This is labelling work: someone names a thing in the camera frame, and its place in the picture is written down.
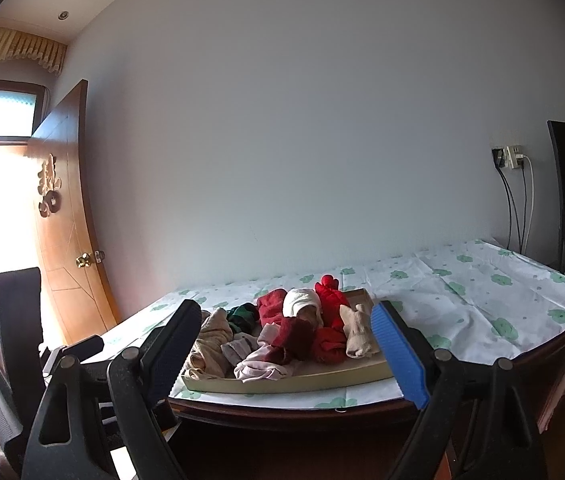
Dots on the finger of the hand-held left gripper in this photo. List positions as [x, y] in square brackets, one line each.
[170, 417]

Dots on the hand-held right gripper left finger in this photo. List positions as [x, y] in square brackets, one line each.
[175, 350]

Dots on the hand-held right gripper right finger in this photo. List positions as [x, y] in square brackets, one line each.
[397, 350]

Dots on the beige underwear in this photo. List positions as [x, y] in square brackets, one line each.
[210, 345]

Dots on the beige socks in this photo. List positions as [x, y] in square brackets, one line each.
[357, 335]

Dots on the grey underwear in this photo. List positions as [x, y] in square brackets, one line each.
[240, 352]

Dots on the red knit cloth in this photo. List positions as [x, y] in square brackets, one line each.
[327, 347]

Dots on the green black striped underwear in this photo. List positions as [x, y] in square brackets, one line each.
[242, 316]

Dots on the bright red knit glove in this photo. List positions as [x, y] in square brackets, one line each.
[330, 300]

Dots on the pale pink underwear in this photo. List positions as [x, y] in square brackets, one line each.
[262, 370]

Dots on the shallow cardboard tray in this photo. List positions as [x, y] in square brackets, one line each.
[312, 382]

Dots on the maroon knit cloth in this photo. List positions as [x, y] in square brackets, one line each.
[295, 340]

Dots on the white dotted underwear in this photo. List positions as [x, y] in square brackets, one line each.
[300, 302]

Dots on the cloud print tablecloth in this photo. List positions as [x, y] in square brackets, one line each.
[462, 300]

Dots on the brass door knob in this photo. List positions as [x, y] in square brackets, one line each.
[84, 260]

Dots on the brass door latch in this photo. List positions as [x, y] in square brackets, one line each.
[99, 256]

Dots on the brown wooden door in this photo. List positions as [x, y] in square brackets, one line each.
[62, 235]

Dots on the dark wooden desk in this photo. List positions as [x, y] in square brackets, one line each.
[287, 440]

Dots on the golden door ornament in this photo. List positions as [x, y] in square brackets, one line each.
[48, 185]

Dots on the yellow curtain valance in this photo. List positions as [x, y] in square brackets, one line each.
[22, 50]

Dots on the recessed ceiling light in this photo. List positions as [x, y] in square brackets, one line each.
[63, 15]

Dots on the black wall socket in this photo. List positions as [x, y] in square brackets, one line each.
[498, 157]

